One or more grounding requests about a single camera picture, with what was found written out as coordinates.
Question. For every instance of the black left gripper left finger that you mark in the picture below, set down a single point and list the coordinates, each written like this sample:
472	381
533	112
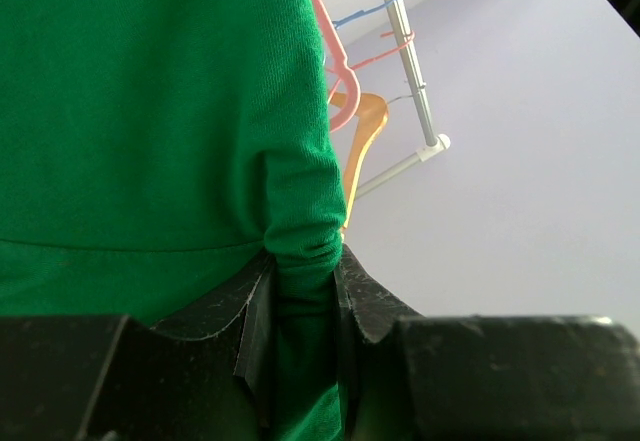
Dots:
202	373

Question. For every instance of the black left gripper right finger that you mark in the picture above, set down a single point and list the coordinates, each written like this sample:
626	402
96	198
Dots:
406	376

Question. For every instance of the green t shirt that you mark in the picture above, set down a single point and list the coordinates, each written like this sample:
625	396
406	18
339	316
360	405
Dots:
150	148

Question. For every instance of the pink plastic hanger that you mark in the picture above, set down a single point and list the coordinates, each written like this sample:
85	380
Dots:
343	71

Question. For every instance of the orange wooden hanger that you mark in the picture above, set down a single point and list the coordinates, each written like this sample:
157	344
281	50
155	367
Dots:
372	115

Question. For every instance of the pink hanger middle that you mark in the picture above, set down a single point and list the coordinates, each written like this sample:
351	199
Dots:
385	51

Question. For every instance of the white clothes rack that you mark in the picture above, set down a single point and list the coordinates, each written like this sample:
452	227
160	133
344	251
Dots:
434	144

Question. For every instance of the blue wire hanger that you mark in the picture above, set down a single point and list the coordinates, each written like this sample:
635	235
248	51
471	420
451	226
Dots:
361	13

